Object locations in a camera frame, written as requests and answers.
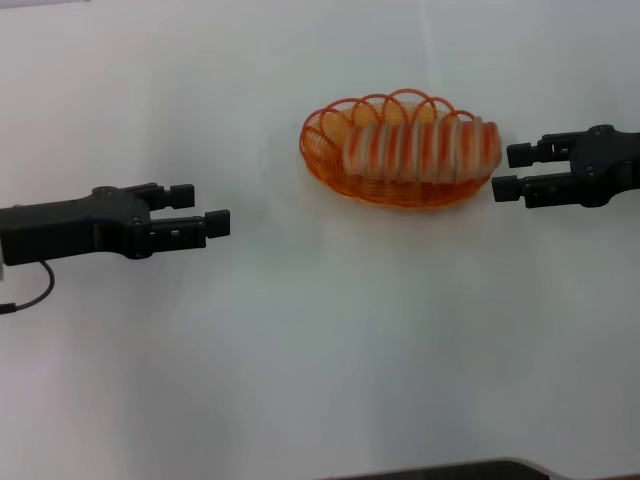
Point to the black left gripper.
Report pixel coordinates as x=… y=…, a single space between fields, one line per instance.
x=65 y=230

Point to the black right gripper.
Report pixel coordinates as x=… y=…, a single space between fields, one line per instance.
x=607 y=165

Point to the orange cream striped bread roll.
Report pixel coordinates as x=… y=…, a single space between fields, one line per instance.
x=425 y=150

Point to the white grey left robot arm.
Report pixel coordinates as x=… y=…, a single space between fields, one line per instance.
x=2 y=265

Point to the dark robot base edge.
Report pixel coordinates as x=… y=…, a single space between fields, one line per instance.
x=475 y=472

